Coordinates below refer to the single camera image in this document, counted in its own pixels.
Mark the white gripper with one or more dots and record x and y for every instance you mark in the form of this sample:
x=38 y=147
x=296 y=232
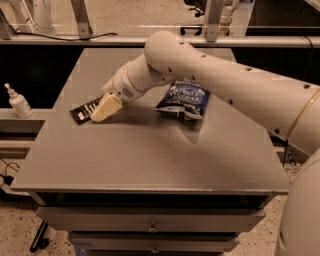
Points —
x=119 y=85

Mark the black rxbar chocolate bar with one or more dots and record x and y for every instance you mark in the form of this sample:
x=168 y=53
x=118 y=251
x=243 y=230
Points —
x=82 y=113

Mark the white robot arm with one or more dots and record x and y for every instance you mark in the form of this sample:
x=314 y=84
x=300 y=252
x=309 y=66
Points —
x=288 y=108

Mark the blue salt vinegar chips bag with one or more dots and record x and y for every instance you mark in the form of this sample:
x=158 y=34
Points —
x=184 y=99

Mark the grey drawer cabinet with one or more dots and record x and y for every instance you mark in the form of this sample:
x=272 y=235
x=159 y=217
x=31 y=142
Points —
x=142 y=158

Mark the white pump bottle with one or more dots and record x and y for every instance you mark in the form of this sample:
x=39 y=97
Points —
x=18 y=102

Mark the upper grey drawer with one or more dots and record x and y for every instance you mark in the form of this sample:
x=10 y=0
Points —
x=151 y=220

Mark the grey drawer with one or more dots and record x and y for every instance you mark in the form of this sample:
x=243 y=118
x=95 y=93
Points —
x=151 y=220
x=153 y=242

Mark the lower grey drawer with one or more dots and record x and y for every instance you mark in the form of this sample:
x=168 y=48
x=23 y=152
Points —
x=153 y=242

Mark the metal frame leg left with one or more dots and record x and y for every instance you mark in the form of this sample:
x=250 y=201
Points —
x=85 y=31

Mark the metal frame leg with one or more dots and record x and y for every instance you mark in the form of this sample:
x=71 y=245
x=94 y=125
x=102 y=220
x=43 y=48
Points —
x=212 y=19
x=85 y=31

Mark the metal frame leg right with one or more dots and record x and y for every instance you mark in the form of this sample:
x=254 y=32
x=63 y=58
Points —
x=212 y=19

